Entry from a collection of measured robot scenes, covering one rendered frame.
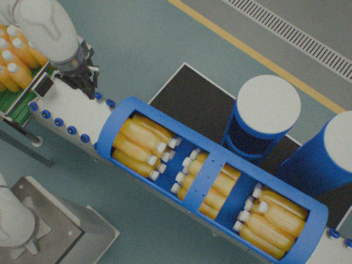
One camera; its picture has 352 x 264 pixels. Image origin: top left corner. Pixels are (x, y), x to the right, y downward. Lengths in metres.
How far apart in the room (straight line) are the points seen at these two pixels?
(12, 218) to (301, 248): 0.99
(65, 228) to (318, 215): 0.95
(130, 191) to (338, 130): 1.47
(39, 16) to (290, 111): 1.15
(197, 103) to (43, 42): 1.82
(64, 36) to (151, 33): 2.19
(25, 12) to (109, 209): 1.92
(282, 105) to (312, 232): 0.58
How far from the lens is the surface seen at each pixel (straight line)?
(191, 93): 2.59
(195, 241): 2.51
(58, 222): 1.55
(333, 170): 1.70
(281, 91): 1.68
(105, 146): 1.42
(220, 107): 2.56
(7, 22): 0.98
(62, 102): 1.82
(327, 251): 1.69
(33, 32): 0.84
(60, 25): 0.84
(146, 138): 1.39
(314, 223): 1.36
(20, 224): 1.42
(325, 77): 3.00
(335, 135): 1.67
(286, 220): 1.37
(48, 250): 1.55
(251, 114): 1.60
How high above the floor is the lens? 2.51
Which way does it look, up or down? 72 degrees down
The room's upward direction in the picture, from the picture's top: 5 degrees counter-clockwise
